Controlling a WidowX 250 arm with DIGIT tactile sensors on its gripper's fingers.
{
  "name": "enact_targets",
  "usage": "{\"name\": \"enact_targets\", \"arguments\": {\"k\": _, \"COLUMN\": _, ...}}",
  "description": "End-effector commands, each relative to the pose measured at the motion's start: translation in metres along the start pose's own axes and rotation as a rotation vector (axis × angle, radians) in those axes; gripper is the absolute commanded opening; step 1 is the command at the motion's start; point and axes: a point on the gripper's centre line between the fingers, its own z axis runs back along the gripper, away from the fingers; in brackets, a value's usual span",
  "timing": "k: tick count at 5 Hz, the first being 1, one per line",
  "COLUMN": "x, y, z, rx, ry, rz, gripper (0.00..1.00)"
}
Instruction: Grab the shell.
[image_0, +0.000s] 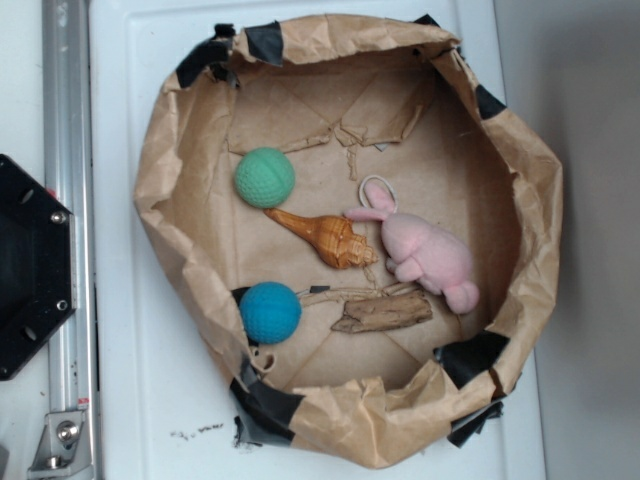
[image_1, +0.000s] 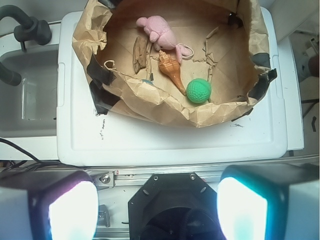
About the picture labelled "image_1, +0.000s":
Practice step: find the green dimpled ball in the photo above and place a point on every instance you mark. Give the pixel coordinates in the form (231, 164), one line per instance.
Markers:
(198, 90)

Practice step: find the black faucet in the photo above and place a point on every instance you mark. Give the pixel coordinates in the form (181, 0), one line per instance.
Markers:
(29, 28)

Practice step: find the crumpled brown paper bag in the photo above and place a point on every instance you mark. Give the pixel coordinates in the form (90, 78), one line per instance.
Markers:
(179, 63)

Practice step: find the black octagonal mount plate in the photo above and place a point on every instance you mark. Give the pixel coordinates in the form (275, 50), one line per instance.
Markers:
(175, 206)

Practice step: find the white plastic bin lid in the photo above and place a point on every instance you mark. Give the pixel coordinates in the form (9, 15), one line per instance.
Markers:
(85, 138)

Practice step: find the grey sink basin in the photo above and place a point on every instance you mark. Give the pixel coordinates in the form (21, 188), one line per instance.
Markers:
(29, 109)

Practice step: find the pink plush toy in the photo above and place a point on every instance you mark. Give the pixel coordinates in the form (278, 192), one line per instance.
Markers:
(162, 36)

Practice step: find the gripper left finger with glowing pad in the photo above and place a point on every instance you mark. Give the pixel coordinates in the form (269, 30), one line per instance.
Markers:
(48, 205)

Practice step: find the brown driftwood piece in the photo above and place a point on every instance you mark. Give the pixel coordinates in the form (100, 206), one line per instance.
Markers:
(139, 59)

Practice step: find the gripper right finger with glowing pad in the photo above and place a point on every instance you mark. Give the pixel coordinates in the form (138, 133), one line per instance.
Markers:
(271, 201)

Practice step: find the aluminium extrusion rail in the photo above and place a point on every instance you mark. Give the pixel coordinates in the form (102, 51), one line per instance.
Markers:
(109, 178)

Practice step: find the orange spiral conch shell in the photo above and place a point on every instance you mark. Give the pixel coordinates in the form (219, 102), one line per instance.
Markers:
(171, 68)

